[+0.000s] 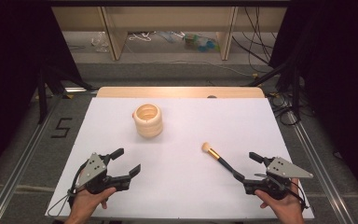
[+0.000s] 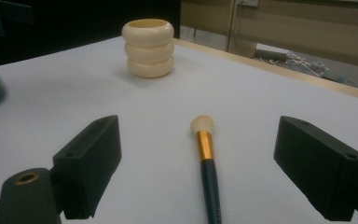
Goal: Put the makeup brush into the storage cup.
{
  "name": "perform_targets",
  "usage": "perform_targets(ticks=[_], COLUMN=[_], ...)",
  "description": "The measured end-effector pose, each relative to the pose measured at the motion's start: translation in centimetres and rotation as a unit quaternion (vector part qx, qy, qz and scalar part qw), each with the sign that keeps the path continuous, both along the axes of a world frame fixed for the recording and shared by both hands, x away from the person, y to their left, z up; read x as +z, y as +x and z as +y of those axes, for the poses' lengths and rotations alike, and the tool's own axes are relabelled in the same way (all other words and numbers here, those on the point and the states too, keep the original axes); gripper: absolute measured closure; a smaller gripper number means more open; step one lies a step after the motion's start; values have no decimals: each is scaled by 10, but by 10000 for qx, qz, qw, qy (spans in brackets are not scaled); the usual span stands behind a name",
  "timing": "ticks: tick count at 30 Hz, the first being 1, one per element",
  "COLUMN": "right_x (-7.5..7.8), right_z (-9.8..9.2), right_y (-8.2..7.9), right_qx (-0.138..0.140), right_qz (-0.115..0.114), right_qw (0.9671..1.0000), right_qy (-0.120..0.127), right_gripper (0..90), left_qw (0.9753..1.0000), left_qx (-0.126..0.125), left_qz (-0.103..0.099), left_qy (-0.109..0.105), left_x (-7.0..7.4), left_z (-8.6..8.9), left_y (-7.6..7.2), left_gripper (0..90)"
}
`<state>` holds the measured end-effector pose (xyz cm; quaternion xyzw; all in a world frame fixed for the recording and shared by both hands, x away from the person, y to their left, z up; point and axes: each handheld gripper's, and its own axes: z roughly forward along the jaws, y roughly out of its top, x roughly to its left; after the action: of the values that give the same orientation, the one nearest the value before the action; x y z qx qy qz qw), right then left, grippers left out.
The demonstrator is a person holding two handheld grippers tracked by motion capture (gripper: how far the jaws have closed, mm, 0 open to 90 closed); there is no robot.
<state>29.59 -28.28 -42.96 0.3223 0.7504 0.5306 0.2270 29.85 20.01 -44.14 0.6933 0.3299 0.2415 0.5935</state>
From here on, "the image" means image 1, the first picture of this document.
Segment black gold makeup brush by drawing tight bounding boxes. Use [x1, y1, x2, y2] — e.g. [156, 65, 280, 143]
[201, 142, 238, 175]

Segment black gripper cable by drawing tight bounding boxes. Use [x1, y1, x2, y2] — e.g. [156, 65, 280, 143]
[290, 180, 310, 213]

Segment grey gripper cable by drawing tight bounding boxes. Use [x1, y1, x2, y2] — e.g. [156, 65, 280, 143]
[46, 186, 77, 217]

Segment bundle of black cables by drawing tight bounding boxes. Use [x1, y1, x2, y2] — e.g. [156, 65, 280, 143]
[266, 91, 303, 127]

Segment wooden table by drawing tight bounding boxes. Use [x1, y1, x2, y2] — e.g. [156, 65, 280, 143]
[95, 86, 266, 100]

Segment white rope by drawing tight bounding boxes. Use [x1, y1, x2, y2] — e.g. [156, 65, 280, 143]
[128, 31, 157, 43]

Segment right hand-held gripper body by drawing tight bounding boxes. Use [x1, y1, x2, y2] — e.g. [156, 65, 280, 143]
[243, 156, 314, 201]

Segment clear plastic bag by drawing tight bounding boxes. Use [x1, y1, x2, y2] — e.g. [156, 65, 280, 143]
[89, 30, 110, 54]

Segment wooden shelf unit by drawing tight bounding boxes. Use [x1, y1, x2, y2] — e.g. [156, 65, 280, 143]
[51, 5, 289, 63]

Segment cream ribbed cup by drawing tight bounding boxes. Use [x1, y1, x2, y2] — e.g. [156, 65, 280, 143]
[132, 103, 164, 139]

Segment person's left hand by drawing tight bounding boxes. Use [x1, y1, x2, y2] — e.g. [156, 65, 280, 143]
[66, 187, 117, 224]

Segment metal floor rail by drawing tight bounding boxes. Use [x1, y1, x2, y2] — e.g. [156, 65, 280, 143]
[0, 92, 63, 224]
[285, 108, 357, 224]

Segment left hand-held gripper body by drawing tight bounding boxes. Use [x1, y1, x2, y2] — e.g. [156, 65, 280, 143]
[74, 151, 131, 195]

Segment black curtain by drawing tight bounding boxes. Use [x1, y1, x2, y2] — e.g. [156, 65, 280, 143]
[0, 0, 87, 185]
[268, 0, 358, 203]

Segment black metal stand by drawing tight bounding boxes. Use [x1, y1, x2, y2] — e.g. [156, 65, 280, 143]
[247, 60, 303, 120]
[36, 63, 95, 125]

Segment hanging black cables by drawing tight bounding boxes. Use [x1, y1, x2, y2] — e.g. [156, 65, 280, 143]
[231, 6, 282, 67]

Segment green blue plastic packet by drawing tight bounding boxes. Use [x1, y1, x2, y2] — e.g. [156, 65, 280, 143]
[182, 32, 221, 53]

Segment white table mat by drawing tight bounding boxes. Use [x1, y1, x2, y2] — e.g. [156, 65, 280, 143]
[45, 97, 315, 220]

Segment person's right hand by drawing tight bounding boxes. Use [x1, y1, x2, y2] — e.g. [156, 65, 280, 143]
[254, 178, 306, 223]

